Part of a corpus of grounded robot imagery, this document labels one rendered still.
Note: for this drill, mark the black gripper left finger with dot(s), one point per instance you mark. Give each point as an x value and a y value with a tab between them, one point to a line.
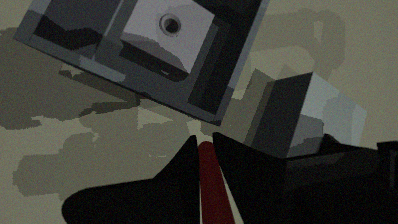
171	197

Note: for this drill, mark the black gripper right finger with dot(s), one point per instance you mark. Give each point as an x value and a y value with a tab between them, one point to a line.
263	186

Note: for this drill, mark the red peg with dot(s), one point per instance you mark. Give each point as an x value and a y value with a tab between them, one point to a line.
215	204

